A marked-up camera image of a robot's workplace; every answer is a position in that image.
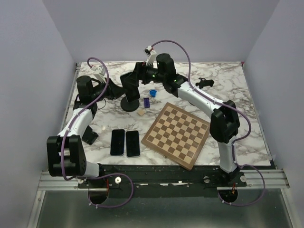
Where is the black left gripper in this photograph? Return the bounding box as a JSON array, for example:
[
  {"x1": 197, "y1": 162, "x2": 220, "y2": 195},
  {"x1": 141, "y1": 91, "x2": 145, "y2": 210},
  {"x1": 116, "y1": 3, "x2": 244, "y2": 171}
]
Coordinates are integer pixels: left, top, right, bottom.
[{"x1": 92, "y1": 77, "x2": 128, "y2": 102}]

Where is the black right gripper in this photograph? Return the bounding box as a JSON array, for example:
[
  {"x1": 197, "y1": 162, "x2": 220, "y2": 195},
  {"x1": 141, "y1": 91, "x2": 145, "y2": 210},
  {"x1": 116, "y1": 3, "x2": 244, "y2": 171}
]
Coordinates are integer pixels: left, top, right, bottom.
[{"x1": 124, "y1": 61, "x2": 166, "y2": 86}]

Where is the black phone from wedge stand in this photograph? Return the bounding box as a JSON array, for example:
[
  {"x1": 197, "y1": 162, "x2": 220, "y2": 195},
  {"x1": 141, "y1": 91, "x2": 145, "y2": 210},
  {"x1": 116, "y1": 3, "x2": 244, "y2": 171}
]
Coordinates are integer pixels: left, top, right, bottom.
[{"x1": 110, "y1": 129, "x2": 125, "y2": 156}]

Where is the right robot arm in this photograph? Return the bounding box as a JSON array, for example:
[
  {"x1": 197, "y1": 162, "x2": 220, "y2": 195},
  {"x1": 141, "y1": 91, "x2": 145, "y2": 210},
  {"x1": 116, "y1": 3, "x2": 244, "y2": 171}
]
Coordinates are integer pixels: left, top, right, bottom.
[{"x1": 120, "y1": 53, "x2": 240, "y2": 186}]

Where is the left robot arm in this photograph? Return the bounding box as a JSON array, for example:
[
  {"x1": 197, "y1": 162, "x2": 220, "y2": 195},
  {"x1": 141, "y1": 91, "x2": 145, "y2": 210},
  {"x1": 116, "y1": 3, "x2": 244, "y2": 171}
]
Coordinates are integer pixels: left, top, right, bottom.
[{"x1": 47, "y1": 76, "x2": 125, "y2": 188}]

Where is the black wedge phone stand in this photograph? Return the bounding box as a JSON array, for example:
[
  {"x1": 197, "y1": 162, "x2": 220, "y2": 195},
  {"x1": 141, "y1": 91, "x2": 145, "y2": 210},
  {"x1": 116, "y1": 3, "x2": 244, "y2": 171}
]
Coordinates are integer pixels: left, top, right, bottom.
[{"x1": 82, "y1": 126, "x2": 98, "y2": 145}]

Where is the blue semicircle block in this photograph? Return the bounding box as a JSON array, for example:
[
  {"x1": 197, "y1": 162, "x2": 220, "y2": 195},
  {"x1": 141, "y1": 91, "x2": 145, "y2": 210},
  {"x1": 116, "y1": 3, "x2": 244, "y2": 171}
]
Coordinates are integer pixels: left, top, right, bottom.
[{"x1": 149, "y1": 90, "x2": 157, "y2": 97}]

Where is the purple rectangular block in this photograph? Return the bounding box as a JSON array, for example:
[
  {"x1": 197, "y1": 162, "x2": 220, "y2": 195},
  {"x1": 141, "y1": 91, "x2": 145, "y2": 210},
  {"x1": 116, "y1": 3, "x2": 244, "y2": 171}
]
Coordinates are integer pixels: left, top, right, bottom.
[{"x1": 143, "y1": 98, "x2": 150, "y2": 108}]

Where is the light wooden block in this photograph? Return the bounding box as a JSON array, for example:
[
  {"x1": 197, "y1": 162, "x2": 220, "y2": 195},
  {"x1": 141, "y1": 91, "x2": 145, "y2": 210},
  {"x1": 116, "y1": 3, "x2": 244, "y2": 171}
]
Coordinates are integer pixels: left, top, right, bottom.
[{"x1": 137, "y1": 110, "x2": 145, "y2": 116}]

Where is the wooden chessboard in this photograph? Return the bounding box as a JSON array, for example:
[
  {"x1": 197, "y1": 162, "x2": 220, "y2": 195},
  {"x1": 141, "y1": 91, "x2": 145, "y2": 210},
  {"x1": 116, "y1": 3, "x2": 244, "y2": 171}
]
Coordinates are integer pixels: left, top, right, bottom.
[{"x1": 141, "y1": 103, "x2": 210, "y2": 171}]

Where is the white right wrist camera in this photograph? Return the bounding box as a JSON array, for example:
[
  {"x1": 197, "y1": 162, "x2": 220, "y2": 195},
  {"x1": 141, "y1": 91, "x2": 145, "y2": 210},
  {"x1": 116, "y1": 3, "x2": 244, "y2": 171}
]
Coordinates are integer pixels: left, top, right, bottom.
[{"x1": 144, "y1": 46, "x2": 157, "y2": 66}]

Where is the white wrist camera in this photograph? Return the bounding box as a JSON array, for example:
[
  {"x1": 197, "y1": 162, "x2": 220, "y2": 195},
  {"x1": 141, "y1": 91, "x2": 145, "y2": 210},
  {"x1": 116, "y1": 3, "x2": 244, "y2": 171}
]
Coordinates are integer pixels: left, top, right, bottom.
[
  {"x1": 144, "y1": 46, "x2": 157, "y2": 66},
  {"x1": 91, "y1": 66, "x2": 106, "y2": 83}
]

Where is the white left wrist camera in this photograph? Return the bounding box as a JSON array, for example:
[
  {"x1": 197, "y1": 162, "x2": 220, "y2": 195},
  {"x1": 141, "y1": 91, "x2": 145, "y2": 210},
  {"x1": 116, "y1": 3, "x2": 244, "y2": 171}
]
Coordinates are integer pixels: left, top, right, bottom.
[{"x1": 91, "y1": 66, "x2": 106, "y2": 83}]

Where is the aluminium mounting rail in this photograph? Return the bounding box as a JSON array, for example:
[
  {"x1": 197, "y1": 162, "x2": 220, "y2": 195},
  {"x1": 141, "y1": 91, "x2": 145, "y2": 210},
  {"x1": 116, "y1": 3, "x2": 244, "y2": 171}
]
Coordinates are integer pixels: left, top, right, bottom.
[{"x1": 38, "y1": 170, "x2": 290, "y2": 191}]

